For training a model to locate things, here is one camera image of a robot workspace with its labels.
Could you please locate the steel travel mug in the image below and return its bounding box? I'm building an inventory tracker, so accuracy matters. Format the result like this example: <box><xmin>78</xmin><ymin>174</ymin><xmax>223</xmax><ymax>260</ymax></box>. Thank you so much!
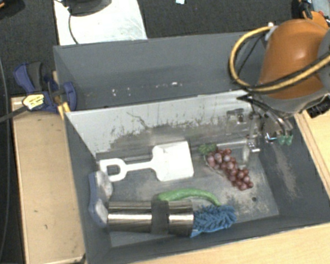
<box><xmin>104</xmin><ymin>189</ymin><xmax>199</xmax><ymax>247</ymax></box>

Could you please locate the black cylinder on white bracket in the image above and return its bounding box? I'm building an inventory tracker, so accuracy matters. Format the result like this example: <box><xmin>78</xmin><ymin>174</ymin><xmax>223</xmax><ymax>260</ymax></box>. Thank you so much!
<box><xmin>305</xmin><ymin>96</ymin><xmax>330</xmax><ymax>119</ymax></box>

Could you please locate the purple toy grape bunch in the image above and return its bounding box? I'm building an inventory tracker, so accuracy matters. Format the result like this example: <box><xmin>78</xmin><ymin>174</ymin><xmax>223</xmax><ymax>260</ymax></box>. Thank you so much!
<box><xmin>197</xmin><ymin>137</ymin><xmax>255</xmax><ymax>197</ymax></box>

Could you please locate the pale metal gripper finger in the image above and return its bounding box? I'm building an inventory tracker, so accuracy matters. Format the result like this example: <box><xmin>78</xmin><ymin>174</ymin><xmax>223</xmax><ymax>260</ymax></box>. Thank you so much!
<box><xmin>237</xmin><ymin>135</ymin><xmax>263</xmax><ymax>169</ymax></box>
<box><xmin>224</xmin><ymin>107</ymin><xmax>249</xmax><ymax>135</ymax></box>

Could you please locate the white toy shovel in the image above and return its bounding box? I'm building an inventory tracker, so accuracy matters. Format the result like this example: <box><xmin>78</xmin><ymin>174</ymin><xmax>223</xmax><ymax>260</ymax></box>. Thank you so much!
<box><xmin>96</xmin><ymin>139</ymin><xmax>196</xmax><ymax>190</ymax></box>

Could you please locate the grey metal bin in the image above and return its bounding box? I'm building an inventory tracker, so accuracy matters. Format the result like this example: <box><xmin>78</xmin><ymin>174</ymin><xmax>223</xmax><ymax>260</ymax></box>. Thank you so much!
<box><xmin>52</xmin><ymin>11</ymin><xmax>330</xmax><ymax>264</ymax></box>

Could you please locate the pale wood board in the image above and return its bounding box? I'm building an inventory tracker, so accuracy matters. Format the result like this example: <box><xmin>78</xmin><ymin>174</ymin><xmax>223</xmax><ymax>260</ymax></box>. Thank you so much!
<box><xmin>3</xmin><ymin>90</ymin><xmax>88</xmax><ymax>264</ymax></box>

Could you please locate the blue and white plastic object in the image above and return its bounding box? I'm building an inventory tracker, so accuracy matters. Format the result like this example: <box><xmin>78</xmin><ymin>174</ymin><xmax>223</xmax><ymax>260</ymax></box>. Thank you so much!
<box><xmin>82</xmin><ymin>169</ymin><xmax>120</xmax><ymax>230</ymax></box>

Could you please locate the green toy chili pepper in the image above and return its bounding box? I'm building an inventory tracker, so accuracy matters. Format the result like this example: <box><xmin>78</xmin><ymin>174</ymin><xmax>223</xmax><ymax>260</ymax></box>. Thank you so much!
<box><xmin>155</xmin><ymin>184</ymin><xmax>222</xmax><ymax>215</ymax></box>

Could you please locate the blue microfibre duster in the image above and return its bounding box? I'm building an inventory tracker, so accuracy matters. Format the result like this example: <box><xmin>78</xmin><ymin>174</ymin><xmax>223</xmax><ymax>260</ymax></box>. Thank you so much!
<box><xmin>186</xmin><ymin>200</ymin><xmax>240</xmax><ymax>238</ymax></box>

